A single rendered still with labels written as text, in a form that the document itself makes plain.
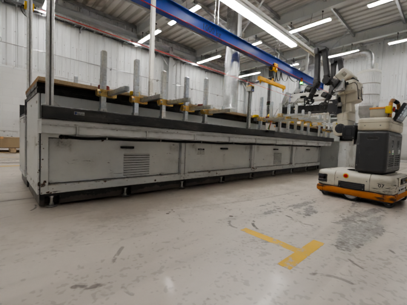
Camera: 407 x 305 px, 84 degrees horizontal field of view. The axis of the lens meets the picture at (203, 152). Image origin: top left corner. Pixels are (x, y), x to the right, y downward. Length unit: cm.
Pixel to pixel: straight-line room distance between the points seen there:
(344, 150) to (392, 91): 676
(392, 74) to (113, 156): 1141
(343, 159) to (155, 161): 423
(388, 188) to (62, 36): 928
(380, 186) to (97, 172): 246
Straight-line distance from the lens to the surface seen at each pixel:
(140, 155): 217
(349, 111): 293
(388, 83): 1211
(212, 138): 241
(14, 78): 899
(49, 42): 179
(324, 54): 301
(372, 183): 260
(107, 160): 206
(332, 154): 575
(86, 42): 973
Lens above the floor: 53
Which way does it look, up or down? 3 degrees down
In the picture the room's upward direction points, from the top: 3 degrees clockwise
